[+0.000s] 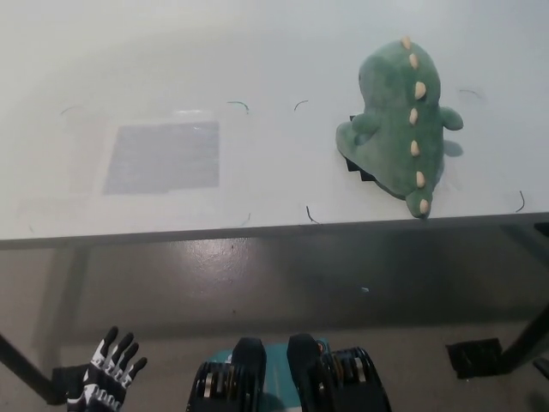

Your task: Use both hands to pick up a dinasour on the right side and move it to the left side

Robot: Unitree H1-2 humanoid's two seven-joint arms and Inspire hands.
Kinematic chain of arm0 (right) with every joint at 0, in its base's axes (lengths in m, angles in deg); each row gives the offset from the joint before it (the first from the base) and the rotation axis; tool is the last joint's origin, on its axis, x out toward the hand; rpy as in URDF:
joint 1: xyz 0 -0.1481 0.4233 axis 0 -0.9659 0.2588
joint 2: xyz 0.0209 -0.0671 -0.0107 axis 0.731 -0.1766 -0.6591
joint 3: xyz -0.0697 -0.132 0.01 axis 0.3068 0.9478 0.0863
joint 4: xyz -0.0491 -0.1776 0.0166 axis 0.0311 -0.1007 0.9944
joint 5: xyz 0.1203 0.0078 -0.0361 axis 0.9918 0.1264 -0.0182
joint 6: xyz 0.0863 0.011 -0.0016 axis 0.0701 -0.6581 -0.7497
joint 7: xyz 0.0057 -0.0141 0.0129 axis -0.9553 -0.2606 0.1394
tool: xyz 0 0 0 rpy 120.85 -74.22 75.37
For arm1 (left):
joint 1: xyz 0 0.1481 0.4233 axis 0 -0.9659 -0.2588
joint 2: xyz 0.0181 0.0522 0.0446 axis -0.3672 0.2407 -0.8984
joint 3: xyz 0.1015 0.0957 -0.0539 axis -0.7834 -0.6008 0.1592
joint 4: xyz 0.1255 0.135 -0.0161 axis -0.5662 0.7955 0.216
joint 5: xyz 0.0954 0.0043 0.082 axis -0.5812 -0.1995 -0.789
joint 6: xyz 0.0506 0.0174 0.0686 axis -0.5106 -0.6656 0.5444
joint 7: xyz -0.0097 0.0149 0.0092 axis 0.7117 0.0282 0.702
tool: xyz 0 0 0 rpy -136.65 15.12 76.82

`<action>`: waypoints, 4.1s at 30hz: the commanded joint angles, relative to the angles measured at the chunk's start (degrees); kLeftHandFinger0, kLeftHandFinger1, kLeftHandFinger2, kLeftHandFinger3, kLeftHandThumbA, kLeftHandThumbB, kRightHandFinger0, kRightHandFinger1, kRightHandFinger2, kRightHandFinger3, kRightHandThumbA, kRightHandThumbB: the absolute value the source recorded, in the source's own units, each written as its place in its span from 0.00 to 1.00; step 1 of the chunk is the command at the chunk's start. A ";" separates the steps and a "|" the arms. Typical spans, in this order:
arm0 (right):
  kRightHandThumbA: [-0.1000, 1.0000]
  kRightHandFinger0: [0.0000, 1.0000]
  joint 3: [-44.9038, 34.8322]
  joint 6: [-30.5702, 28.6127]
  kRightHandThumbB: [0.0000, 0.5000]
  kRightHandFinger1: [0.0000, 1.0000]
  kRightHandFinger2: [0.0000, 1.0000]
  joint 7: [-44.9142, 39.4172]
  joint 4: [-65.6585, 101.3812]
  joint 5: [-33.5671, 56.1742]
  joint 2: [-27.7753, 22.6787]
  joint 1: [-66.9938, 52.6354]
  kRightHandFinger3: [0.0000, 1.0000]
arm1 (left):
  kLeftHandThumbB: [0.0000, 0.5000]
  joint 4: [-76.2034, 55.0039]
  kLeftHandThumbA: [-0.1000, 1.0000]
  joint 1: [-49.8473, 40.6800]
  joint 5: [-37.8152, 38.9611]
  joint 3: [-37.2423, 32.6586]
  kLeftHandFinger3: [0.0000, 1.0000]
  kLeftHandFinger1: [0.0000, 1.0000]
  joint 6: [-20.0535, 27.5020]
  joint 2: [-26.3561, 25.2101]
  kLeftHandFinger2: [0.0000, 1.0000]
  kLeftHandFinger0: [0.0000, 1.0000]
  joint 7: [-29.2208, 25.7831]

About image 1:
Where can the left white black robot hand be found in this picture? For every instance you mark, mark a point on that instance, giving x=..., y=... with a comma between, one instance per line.
x=103, y=386

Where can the green plush dinosaur toy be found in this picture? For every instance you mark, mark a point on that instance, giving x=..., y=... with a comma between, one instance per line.
x=390, y=129

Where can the grey square tape patch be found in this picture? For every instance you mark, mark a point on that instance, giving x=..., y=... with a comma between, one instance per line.
x=163, y=159

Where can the black cross-shaped tape patch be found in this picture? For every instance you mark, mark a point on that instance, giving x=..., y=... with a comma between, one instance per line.
x=362, y=171

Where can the black table leg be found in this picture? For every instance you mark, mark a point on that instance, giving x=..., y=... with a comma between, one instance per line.
x=25, y=369
x=529, y=335

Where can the black teal robot torso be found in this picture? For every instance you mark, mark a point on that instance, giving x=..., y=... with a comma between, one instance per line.
x=309, y=377

